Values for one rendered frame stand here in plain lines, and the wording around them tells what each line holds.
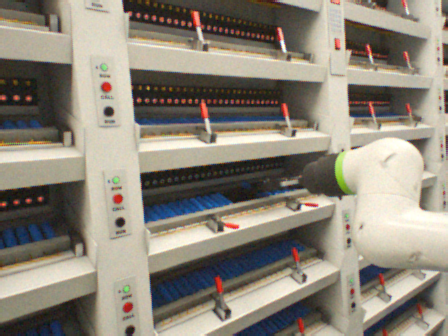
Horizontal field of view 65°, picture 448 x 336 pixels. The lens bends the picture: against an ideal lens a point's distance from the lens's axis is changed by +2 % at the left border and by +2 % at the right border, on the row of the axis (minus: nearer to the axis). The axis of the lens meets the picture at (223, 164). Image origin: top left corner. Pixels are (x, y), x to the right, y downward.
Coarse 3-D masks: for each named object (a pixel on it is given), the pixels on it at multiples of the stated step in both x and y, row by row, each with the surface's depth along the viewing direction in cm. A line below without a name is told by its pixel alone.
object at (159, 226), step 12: (288, 192) 99; (300, 192) 100; (240, 204) 87; (252, 204) 89; (264, 204) 92; (180, 216) 77; (192, 216) 78; (204, 216) 80; (228, 216) 83; (240, 216) 85; (156, 228) 73; (168, 228) 75
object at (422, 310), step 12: (408, 300) 153; (420, 300) 152; (432, 300) 152; (396, 312) 144; (408, 312) 144; (420, 312) 140; (432, 312) 150; (444, 312) 149; (384, 324) 136; (396, 324) 137; (408, 324) 141; (420, 324) 141; (432, 324) 143
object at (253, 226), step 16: (240, 176) 102; (256, 176) 107; (144, 192) 84; (160, 192) 87; (288, 208) 95; (304, 208) 96; (320, 208) 99; (240, 224) 83; (256, 224) 84; (272, 224) 88; (288, 224) 92; (160, 240) 72; (176, 240) 73; (192, 240) 73; (208, 240) 75; (224, 240) 78; (240, 240) 82; (160, 256) 68; (176, 256) 71; (192, 256) 74
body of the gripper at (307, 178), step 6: (312, 162) 78; (306, 168) 78; (312, 168) 76; (306, 174) 77; (312, 174) 75; (300, 180) 78; (306, 180) 77; (312, 180) 75; (294, 186) 80; (306, 186) 77; (312, 186) 76; (312, 192) 77; (318, 192) 76
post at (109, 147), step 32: (64, 0) 59; (96, 32) 61; (64, 64) 64; (64, 96) 66; (128, 96) 64; (96, 128) 61; (128, 128) 64; (96, 160) 61; (128, 160) 64; (64, 192) 74; (96, 192) 61; (128, 192) 64; (96, 224) 61; (128, 256) 64; (96, 288) 62; (96, 320) 64
